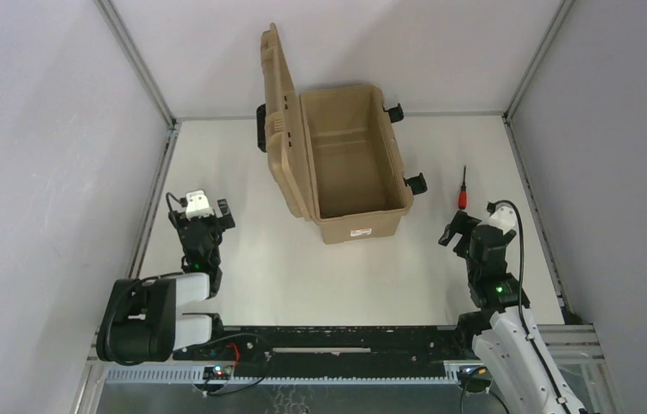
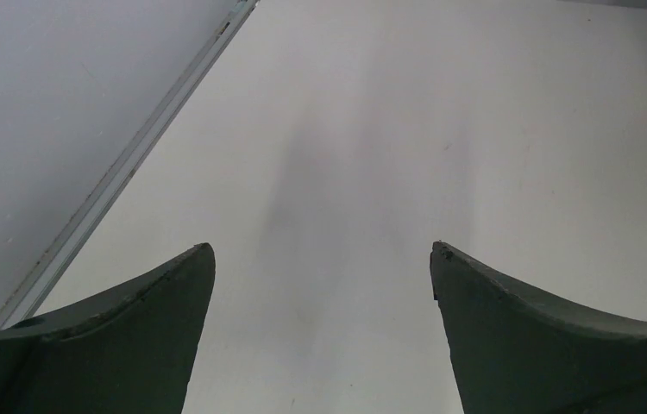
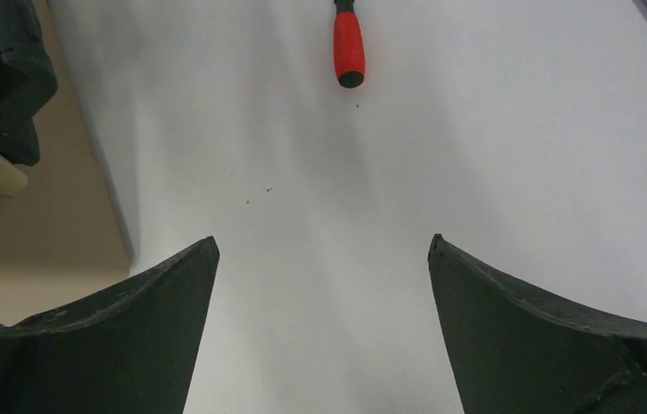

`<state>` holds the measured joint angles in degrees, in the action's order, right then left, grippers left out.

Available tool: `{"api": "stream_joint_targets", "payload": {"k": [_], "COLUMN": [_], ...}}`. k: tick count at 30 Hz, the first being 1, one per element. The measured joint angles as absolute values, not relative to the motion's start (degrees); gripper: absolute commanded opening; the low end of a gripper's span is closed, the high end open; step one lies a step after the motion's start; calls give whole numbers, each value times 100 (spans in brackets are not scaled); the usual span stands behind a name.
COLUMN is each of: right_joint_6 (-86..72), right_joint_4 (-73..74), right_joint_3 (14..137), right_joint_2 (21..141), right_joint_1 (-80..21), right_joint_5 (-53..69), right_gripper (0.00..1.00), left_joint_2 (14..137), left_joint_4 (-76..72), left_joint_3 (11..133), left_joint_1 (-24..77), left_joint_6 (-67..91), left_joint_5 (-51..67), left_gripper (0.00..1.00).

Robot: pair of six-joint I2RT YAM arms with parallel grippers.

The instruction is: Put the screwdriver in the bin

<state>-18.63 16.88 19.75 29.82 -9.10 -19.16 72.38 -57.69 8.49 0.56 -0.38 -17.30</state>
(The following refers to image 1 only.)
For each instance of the black bin latch far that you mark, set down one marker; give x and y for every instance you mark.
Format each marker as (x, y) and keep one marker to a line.
(395, 114)

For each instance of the black lid handle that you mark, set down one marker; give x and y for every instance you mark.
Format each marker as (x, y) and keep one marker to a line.
(260, 117)

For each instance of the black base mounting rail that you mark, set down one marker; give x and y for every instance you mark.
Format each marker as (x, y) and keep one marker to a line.
(339, 352)

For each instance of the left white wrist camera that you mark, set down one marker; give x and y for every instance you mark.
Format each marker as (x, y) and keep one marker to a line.
(198, 205)

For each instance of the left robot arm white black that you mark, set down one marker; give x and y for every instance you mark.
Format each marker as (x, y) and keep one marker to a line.
(144, 319)

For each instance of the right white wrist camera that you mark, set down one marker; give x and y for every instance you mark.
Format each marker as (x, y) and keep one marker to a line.
(504, 218)

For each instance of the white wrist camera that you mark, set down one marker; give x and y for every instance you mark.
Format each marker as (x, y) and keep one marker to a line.
(504, 218)
(198, 205)

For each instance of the aluminium frame rail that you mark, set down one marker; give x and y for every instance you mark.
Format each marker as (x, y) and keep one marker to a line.
(152, 204)

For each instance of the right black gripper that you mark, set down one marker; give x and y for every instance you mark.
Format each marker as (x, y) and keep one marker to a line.
(466, 229)

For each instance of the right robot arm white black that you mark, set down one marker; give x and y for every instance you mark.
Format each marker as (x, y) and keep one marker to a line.
(502, 331)

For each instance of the red handled screwdriver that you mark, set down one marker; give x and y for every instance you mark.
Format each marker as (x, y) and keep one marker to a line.
(462, 202)

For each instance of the small circuit board left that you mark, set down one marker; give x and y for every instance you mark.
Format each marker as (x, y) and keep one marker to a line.
(217, 372)

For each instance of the tan bin lid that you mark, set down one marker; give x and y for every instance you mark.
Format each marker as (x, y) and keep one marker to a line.
(287, 145)

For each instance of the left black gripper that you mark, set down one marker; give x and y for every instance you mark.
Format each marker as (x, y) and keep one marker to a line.
(203, 222)

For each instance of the tan plastic storage bin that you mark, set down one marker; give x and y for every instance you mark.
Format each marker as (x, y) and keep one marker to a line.
(356, 169)

